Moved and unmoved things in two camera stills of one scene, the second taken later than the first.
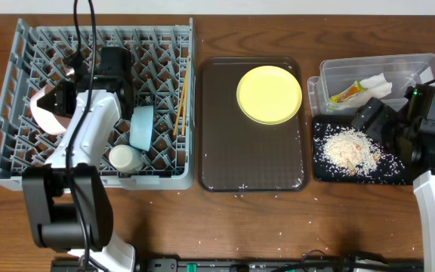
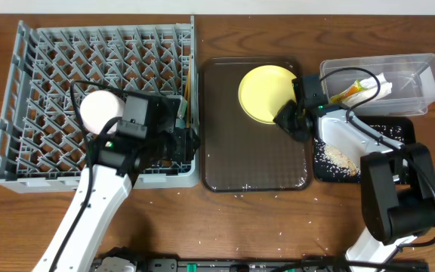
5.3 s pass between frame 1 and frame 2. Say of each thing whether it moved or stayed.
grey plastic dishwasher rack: stayed
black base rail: stayed
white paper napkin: stayed
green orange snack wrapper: stayed
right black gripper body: moved
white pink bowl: moved
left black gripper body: moved
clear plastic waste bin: stayed
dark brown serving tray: stayed
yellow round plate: stayed
